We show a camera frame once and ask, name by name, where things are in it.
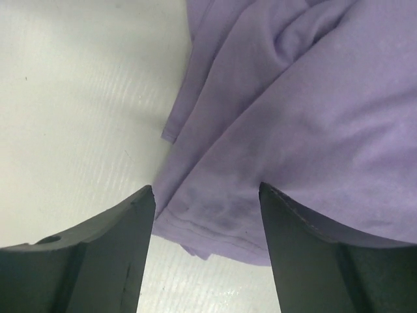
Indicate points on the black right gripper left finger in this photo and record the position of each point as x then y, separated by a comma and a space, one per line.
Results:
95, 266

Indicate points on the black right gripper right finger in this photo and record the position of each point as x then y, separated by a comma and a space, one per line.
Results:
320, 265

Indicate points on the lavender purple t-shirt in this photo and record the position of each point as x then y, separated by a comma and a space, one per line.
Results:
316, 98

